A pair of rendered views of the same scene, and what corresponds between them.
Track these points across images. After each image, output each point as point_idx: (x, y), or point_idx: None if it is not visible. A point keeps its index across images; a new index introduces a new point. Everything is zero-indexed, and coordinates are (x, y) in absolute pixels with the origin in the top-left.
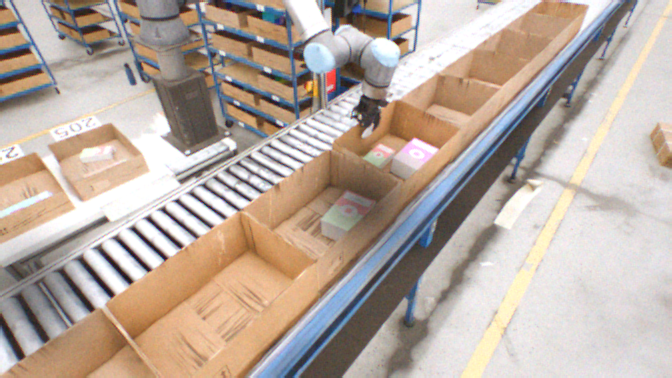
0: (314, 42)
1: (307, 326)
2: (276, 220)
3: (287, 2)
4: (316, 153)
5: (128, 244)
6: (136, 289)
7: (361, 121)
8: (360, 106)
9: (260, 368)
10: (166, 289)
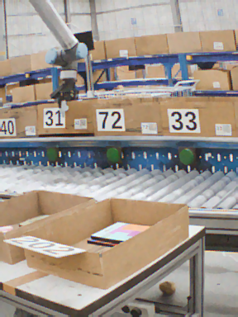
0: (78, 43)
1: None
2: (141, 130)
3: (65, 28)
4: (22, 177)
5: (154, 200)
6: (220, 106)
7: (74, 95)
8: (71, 87)
9: None
10: (211, 120)
